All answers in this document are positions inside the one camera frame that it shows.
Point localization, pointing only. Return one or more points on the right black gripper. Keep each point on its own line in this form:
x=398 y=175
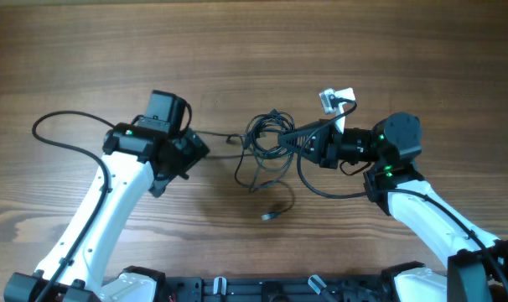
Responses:
x=326 y=147

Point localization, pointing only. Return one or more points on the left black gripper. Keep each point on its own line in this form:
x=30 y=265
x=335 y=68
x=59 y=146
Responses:
x=192 y=148

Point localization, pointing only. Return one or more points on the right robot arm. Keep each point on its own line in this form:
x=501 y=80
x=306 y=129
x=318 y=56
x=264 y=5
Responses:
x=476 y=260

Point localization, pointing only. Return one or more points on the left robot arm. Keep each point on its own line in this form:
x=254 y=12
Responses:
x=139 y=157

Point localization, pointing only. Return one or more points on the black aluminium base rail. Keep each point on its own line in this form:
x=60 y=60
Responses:
x=359 y=288

